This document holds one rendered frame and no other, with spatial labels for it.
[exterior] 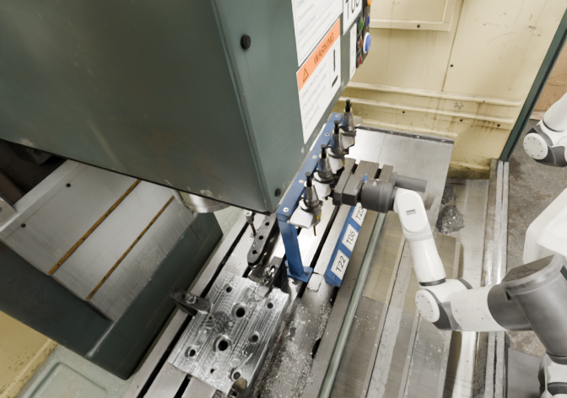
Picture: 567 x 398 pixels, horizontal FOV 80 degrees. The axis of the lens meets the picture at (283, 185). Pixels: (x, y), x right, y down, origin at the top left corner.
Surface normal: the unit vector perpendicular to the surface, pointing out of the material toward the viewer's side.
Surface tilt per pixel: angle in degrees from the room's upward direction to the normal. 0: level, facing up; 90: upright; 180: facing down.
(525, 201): 0
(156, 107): 90
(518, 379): 0
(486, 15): 91
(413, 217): 42
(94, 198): 90
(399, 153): 24
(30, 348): 90
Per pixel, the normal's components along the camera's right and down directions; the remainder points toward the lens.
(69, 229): 0.90, 0.22
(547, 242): -0.80, -0.14
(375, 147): -0.28, -0.34
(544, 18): -0.42, 0.69
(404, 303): -0.08, -0.76
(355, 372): -0.19, -0.58
